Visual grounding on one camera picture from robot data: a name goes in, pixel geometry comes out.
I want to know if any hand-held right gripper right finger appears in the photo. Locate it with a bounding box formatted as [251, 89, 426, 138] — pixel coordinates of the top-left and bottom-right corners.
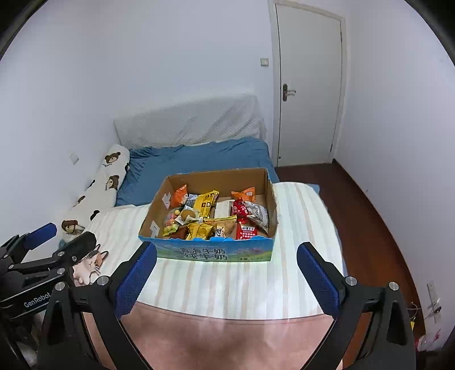
[296, 242, 417, 370]

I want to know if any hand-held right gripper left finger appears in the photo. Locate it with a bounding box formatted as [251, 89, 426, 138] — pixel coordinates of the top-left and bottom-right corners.
[36, 242, 158, 370]

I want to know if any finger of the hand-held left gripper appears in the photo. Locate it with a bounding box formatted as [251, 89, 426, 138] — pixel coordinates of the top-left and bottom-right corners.
[10, 231, 98, 281]
[0, 222, 58, 267]

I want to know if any cardboard box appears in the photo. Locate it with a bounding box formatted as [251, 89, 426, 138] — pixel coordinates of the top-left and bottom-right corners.
[138, 167, 278, 263]

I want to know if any orange snack packet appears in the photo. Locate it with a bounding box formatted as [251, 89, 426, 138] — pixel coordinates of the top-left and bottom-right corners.
[231, 187, 257, 203]
[170, 184, 189, 209]

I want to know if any cat print cloth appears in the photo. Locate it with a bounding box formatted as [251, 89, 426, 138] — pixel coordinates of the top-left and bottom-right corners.
[72, 249, 109, 287]

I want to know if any colourful candy ball bag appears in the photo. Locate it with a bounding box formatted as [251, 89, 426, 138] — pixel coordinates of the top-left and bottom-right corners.
[163, 209, 185, 237]

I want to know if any bear print pillow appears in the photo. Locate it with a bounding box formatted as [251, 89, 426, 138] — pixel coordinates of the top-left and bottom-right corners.
[62, 144, 130, 242]

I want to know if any gold snack packet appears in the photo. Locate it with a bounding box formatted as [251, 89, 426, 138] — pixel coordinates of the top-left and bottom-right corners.
[187, 221, 214, 241]

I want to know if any striped blanket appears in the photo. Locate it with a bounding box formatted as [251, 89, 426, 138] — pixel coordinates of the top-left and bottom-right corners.
[73, 181, 345, 317]

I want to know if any red packet with white label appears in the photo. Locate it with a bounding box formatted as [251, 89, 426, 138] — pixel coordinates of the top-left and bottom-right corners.
[235, 218, 258, 240]

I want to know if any silver white snack packet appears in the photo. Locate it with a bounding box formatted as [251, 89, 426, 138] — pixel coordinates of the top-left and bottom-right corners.
[245, 201, 269, 228]

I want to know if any yellow snack packet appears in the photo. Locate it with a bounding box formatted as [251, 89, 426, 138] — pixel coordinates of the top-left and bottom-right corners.
[194, 190, 220, 218]

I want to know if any red snack packet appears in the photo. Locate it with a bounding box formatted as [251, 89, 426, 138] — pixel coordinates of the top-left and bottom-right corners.
[231, 199, 251, 218]

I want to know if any plastic bag clutter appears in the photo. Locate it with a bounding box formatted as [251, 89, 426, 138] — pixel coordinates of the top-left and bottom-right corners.
[414, 331, 441, 354]

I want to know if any blue bed sheet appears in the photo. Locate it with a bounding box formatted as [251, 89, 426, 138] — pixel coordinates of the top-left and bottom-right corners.
[115, 138, 320, 207]

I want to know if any white quilted headboard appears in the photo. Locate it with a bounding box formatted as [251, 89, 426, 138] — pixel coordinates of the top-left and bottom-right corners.
[114, 94, 262, 150]

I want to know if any white door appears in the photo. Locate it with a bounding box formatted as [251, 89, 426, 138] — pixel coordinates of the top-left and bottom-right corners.
[275, 2, 347, 168]

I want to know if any wall socket with plugs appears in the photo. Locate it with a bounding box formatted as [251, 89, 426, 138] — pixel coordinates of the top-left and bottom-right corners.
[427, 280, 443, 322]

